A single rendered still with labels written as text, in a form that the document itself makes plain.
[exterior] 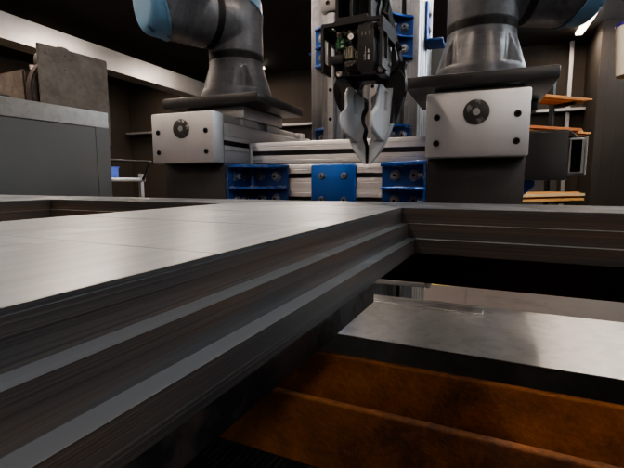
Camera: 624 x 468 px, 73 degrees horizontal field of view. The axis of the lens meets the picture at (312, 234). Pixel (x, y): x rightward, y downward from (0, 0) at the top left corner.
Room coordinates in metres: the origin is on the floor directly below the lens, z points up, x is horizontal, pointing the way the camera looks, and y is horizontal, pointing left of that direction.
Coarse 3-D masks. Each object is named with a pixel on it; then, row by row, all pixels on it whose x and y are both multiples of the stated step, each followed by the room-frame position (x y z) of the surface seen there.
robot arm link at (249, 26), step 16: (224, 0) 0.88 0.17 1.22; (240, 0) 0.91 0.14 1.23; (256, 0) 0.94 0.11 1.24; (224, 16) 0.88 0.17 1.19; (240, 16) 0.90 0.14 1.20; (256, 16) 0.93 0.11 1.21; (224, 32) 0.89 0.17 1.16; (240, 32) 0.91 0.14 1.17; (256, 32) 0.93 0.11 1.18; (208, 48) 0.92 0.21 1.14; (224, 48) 0.91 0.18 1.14; (240, 48) 0.91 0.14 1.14; (256, 48) 0.93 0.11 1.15
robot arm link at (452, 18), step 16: (448, 0) 0.79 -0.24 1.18; (464, 0) 0.75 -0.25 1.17; (480, 0) 0.73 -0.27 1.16; (496, 0) 0.73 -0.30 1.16; (512, 0) 0.73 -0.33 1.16; (528, 0) 0.74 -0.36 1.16; (448, 16) 0.78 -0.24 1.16; (464, 16) 0.75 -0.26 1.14; (512, 16) 0.73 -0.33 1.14; (528, 16) 0.77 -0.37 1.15
